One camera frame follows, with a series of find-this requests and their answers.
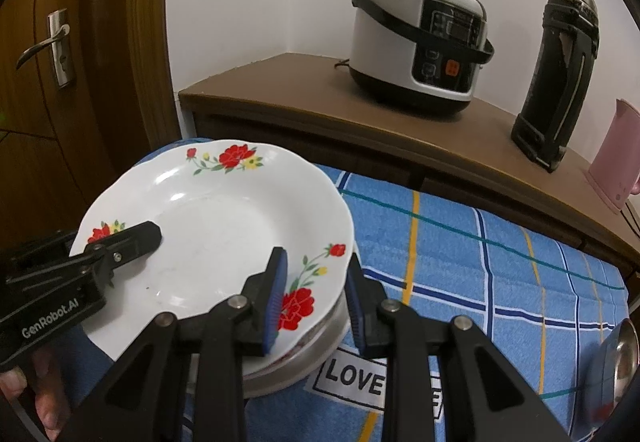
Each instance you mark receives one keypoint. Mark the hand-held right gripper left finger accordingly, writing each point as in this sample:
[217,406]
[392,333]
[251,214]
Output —
[277,302]

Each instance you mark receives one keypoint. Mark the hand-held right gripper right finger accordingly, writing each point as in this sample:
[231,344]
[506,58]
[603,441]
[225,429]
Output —
[355,307]

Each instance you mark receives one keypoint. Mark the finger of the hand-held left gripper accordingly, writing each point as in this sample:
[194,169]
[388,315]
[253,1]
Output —
[40,254]
[132,242]

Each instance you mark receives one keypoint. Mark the plain grey plate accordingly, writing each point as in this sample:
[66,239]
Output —
[300,372]

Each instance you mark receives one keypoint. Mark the white red flower plate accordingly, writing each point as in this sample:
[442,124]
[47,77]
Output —
[210,232]

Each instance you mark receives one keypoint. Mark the stainless steel bowl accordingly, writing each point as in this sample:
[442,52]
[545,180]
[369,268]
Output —
[617,367]

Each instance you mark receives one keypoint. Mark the person's left hand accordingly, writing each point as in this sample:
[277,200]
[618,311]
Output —
[45,387]

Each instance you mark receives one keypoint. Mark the wooden door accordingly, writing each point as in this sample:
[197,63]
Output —
[75,146]

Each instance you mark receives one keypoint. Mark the blue plaid tablecloth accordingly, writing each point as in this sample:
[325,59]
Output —
[475,282]

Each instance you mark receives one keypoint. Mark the wooden sideboard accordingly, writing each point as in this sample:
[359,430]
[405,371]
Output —
[310,91]

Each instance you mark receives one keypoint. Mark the white black rice cooker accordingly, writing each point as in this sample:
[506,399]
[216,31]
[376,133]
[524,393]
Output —
[395,46]

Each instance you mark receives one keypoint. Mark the black thermos flask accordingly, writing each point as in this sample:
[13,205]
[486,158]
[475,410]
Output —
[555,96]

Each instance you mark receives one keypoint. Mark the pink electric kettle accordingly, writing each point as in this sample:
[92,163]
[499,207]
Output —
[617,161]

